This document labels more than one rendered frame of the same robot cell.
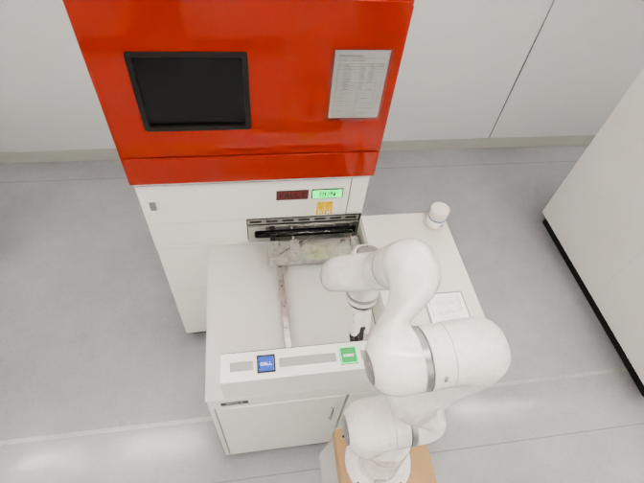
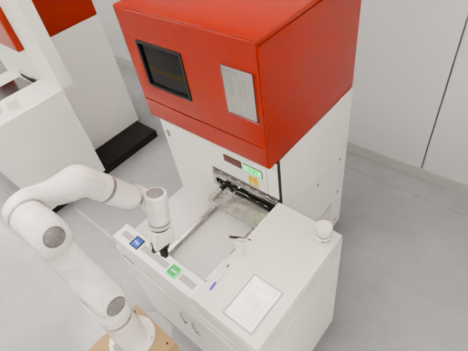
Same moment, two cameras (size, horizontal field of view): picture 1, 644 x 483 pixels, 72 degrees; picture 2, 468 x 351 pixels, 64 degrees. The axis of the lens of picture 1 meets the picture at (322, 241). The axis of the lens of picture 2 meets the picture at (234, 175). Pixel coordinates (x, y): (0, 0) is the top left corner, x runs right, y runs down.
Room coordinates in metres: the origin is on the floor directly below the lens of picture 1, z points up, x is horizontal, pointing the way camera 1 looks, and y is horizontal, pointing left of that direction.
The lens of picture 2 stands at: (0.47, -1.09, 2.38)
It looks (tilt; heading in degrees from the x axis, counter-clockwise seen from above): 45 degrees down; 62
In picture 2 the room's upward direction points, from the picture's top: 11 degrees counter-clockwise
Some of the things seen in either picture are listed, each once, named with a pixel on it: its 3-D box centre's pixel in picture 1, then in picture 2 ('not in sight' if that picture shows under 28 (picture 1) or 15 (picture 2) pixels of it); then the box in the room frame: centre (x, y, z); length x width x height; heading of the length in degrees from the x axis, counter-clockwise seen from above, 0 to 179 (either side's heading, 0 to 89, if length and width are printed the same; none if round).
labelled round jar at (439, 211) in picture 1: (437, 216); (323, 232); (1.20, -0.43, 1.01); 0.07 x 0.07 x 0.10
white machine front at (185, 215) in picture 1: (258, 209); (217, 161); (1.10, 0.26, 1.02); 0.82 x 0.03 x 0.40; 104
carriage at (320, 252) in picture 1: (313, 253); (238, 209); (1.05, 0.03, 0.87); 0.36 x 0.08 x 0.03; 104
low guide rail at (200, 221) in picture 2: (283, 297); (198, 223); (0.85, 0.12, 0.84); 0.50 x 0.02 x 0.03; 14
